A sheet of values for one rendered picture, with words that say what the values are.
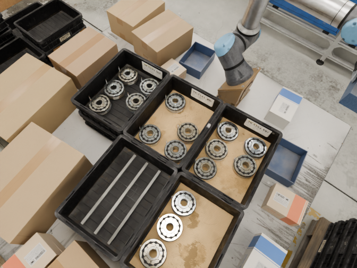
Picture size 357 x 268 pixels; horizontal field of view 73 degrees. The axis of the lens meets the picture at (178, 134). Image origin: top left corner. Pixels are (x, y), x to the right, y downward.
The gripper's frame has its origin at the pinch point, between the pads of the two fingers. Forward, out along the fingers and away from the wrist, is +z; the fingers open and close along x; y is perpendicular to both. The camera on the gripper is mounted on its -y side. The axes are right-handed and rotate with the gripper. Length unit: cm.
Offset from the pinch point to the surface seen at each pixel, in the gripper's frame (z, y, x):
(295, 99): 31.9, -5.6, -15.3
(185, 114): 25, 44, -54
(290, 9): 72, -140, -69
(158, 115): 24, 54, -63
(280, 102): 31.5, 1.6, -20.7
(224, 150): 24, 48, -27
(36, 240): 22, 125, -60
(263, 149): 25.1, 36.1, -13.5
